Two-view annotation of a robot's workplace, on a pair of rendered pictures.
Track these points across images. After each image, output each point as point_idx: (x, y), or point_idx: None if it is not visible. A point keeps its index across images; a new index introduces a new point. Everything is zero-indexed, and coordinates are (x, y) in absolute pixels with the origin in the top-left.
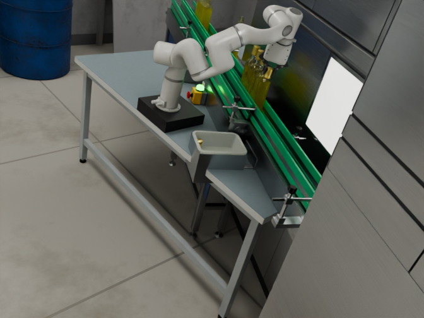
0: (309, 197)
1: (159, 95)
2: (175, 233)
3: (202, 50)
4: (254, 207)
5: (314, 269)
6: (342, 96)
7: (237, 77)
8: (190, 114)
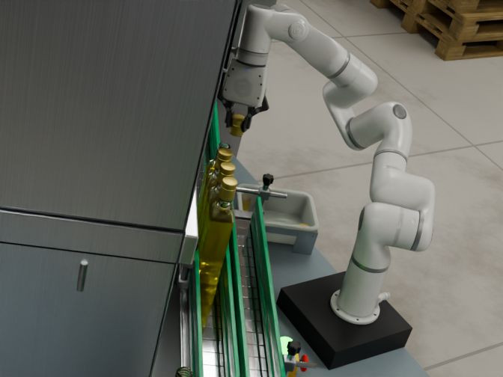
0: None
1: (373, 337)
2: None
3: (370, 110)
4: (235, 161)
5: None
6: None
7: (229, 265)
8: (310, 287)
